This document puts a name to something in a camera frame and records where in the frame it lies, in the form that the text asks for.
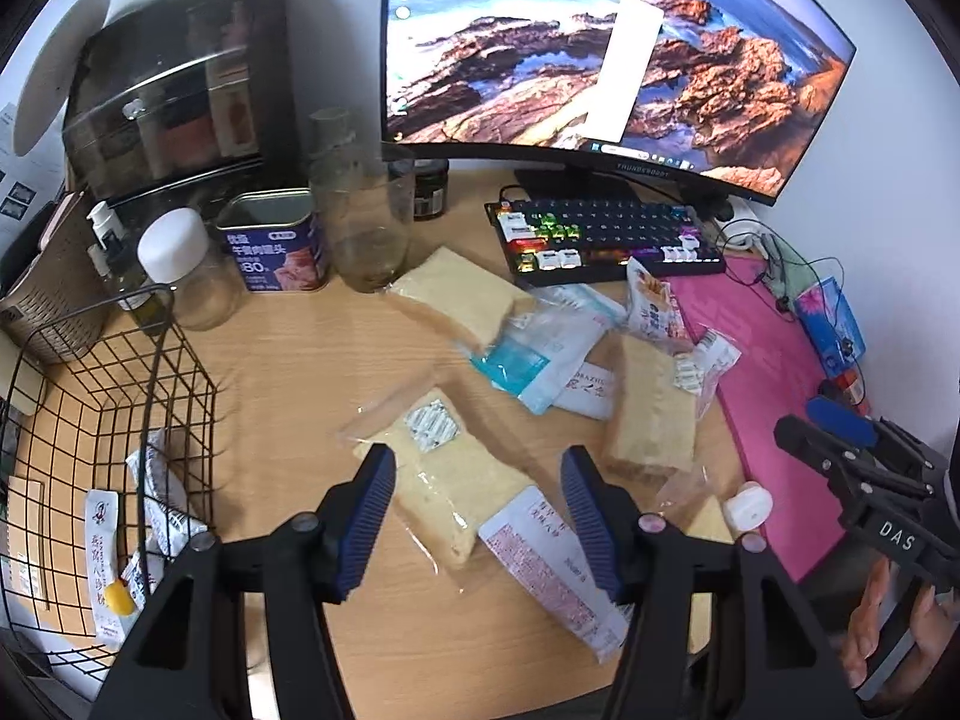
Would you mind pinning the clear white packet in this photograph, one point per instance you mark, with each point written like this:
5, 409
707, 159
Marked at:
585, 307

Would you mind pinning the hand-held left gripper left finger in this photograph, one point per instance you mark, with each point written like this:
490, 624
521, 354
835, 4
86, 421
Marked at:
367, 517

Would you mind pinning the green cloth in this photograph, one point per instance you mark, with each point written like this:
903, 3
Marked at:
787, 270

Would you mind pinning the pink desk mat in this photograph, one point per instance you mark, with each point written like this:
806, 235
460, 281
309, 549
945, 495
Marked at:
772, 390

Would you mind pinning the black cabinet with clear doors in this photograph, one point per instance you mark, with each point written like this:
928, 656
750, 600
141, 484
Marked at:
172, 90

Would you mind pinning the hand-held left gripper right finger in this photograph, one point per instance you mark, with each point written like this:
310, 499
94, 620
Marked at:
592, 525

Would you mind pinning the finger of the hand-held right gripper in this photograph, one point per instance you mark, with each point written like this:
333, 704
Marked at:
840, 416
810, 442

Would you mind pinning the black power adapter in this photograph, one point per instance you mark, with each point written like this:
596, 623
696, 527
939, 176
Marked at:
720, 208

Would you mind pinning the white orange snack packet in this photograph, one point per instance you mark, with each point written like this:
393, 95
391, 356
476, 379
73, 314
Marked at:
652, 307

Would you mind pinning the sliced bread packet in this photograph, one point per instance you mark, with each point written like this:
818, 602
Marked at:
457, 289
450, 487
709, 521
652, 412

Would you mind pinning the blue luncheon meat can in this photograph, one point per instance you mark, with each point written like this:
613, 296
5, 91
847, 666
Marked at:
277, 255

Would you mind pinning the white paper sachet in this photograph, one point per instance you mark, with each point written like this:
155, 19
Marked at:
589, 390

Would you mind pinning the curved computer monitor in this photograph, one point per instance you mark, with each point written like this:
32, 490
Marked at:
525, 52

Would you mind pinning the clear bag with white sachets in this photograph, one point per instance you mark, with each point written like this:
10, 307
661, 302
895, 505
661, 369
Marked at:
705, 367

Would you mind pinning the small orange box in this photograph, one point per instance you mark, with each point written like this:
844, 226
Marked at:
851, 388

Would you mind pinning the small dark jar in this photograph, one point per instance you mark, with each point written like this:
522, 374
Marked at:
429, 195

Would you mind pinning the white sachet with red print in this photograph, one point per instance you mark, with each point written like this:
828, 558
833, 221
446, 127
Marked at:
547, 562
105, 540

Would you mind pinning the brown woven basket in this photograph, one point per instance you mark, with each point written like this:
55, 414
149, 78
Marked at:
52, 292

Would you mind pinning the white bottle cap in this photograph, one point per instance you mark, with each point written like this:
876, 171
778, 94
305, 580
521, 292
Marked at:
748, 508

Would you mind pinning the black backlit keyboard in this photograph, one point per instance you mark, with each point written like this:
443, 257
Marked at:
622, 229

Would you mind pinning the blue white mask packet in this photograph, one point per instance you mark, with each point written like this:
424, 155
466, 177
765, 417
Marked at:
517, 367

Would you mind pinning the clear jar with white lid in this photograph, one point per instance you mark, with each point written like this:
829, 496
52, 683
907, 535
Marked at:
174, 244

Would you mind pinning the small pump bottle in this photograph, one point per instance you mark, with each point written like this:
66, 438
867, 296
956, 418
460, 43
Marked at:
105, 229

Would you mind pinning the person's right hand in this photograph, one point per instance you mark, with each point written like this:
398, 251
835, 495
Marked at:
862, 615

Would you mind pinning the large clear glass jar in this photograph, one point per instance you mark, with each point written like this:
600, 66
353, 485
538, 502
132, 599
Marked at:
367, 240

